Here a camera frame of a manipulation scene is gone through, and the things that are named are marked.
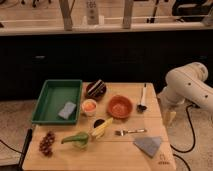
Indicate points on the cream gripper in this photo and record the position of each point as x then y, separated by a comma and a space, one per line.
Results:
168, 116

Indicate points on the grey towel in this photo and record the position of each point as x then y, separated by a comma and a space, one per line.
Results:
149, 145

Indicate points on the red bowl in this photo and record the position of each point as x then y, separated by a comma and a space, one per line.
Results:
119, 107

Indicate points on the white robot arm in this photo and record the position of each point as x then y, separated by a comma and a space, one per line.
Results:
185, 83

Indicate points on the silver fork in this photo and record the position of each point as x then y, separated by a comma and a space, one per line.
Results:
124, 132

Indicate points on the small dark round dish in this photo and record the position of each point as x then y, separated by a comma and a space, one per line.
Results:
98, 122

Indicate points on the yellow corn cob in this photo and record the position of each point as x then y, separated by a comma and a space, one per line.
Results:
98, 131

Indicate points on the white cup with orange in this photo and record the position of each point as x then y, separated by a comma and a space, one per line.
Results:
89, 107

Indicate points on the green pepper toy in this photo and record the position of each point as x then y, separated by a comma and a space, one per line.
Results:
79, 140

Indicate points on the blue-grey sponge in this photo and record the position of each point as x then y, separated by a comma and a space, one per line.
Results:
67, 110

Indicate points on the green plastic tray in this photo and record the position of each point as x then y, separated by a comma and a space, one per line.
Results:
54, 95

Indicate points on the dark grape bunch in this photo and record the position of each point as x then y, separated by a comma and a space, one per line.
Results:
45, 146

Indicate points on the white remote device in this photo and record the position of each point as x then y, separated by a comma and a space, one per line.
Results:
92, 12

